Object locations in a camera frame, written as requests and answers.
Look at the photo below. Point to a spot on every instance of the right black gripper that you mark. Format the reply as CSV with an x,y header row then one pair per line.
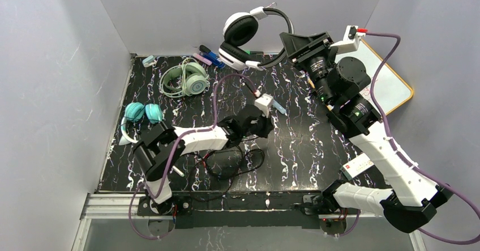
x,y
307,47

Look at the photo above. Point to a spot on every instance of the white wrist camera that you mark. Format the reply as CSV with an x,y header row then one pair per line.
x,y
264,102
350,42

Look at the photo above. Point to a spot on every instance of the green capped white marker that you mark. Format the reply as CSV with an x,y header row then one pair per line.
x,y
178,171

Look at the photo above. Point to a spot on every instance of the white board orange frame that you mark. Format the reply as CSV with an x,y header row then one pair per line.
x,y
390,90

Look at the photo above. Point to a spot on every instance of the black and white headphones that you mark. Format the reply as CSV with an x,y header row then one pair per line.
x,y
240,28

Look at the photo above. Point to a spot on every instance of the pink highlighter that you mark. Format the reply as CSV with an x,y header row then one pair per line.
x,y
202,59

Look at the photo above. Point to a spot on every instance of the blue stapler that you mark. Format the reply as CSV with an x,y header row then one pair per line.
x,y
211,56

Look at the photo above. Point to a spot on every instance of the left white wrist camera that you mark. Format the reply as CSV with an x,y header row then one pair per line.
x,y
264,102

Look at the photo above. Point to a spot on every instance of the teal cat ear headphones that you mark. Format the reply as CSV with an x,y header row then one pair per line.
x,y
134,112

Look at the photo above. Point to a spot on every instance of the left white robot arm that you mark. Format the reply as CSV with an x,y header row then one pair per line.
x,y
159,149

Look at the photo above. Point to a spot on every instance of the small white red box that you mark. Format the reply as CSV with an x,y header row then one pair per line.
x,y
356,166

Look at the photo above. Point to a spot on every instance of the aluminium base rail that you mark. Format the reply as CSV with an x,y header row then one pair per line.
x,y
236,209

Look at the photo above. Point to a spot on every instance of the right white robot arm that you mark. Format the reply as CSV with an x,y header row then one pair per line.
x,y
412,199

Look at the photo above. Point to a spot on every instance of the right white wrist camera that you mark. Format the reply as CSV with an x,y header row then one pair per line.
x,y
350,42

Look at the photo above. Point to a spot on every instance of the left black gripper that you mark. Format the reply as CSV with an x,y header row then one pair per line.
x,y
262,125

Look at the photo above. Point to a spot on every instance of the small light blue eraser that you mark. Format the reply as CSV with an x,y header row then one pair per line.
x,y
149,61

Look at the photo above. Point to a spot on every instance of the mint green gaming headphones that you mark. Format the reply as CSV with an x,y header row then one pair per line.
x,y
187,79

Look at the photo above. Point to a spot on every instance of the light blue marker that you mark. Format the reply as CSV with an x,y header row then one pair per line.
x,y
279,108

